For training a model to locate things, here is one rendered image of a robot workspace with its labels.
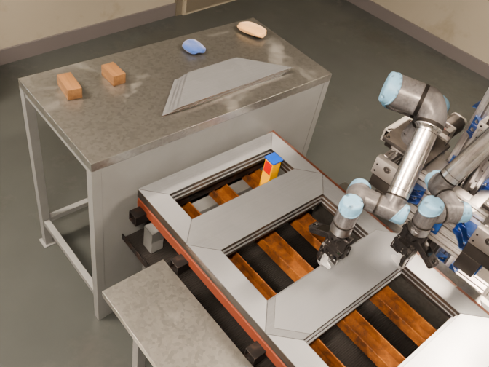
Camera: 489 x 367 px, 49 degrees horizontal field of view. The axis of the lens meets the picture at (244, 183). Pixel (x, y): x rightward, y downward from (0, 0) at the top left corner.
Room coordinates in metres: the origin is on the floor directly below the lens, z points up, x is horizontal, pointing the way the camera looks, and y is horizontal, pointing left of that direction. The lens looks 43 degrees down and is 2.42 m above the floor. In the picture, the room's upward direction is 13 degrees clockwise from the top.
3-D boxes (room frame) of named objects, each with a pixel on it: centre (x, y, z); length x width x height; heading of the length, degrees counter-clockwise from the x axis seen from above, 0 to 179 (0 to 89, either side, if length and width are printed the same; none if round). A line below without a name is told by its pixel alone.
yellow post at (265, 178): (1.81, -0.10, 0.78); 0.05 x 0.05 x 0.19; 49
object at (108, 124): (2.05, 0.35, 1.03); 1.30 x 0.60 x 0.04; 139
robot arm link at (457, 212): (1.43, -0.73, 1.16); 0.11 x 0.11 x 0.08; 18
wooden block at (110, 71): (1.90, 0.65, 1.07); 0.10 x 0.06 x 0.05; 50
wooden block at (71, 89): (1.75, 0.78, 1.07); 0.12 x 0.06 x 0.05; 43
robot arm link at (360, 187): (1.39, -0.41, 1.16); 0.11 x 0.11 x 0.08; 73
